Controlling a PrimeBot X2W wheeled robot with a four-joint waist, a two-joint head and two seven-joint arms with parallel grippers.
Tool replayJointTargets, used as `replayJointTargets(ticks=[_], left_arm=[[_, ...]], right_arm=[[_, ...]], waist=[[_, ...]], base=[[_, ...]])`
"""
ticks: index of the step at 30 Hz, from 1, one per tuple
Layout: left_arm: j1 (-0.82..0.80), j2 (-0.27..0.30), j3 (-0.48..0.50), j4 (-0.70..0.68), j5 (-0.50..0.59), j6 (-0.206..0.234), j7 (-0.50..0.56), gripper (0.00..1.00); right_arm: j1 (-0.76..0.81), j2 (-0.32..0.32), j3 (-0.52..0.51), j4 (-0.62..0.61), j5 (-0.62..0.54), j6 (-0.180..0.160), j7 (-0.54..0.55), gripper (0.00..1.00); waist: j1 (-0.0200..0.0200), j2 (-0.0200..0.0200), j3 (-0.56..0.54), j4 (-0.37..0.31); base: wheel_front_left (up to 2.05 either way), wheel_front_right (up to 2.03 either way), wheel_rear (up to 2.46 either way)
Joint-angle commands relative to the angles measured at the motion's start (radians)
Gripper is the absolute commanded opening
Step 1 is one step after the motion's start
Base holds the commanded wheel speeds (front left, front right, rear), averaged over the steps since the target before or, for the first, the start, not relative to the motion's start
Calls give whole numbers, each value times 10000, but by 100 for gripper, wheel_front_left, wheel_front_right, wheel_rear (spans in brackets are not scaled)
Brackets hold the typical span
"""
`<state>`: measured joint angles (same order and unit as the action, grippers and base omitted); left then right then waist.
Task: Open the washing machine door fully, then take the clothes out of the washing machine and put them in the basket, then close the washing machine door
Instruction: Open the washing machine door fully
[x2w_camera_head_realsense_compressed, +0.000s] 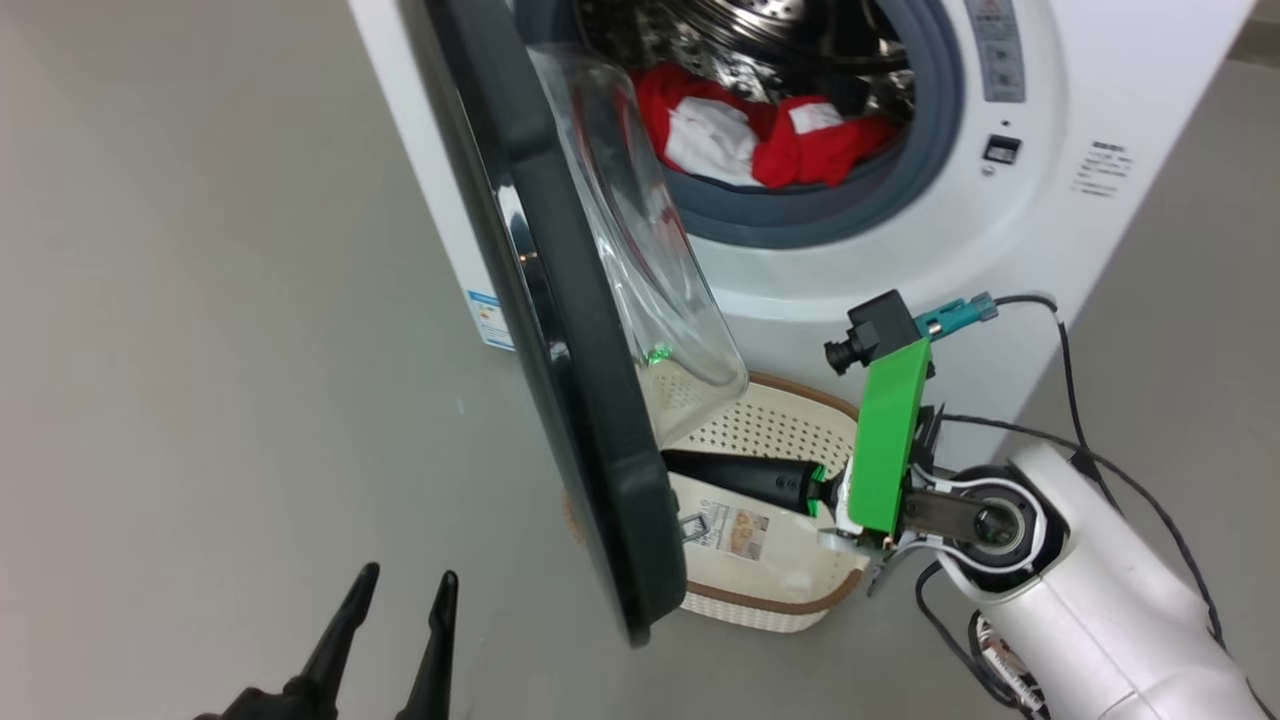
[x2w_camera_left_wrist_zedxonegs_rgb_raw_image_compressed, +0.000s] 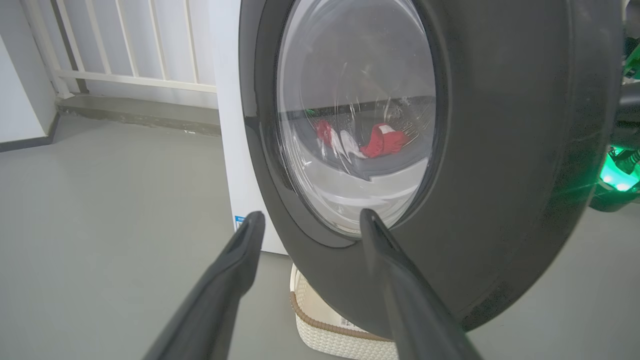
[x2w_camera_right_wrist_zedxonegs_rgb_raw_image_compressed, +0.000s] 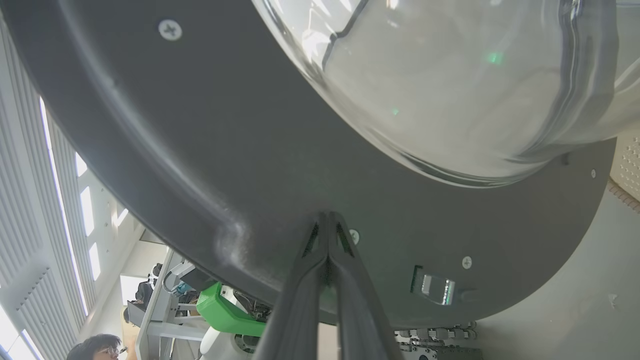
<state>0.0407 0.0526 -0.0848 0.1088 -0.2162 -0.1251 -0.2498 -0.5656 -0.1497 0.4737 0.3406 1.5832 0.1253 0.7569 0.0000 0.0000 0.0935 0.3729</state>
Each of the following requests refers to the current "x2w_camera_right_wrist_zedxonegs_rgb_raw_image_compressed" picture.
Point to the person with dark hair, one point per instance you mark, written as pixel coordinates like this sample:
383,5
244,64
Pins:
97,347

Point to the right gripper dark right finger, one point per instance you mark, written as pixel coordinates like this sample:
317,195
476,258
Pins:
360,315

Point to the dark washing machine door glass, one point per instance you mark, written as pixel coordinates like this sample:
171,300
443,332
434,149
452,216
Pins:
225,150

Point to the white washing machine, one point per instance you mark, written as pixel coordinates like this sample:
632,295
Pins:
631,50

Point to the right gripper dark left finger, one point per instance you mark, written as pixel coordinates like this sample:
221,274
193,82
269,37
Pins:
300,310

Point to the white metal frame stand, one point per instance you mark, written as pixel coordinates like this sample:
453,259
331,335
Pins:
160,310

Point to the cream perforated laundry basket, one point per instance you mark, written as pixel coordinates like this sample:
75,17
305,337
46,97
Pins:
627,165

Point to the grey metal equipment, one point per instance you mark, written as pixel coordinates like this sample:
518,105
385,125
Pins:
435,345

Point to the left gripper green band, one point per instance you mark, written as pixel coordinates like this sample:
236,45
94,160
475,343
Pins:
220,310

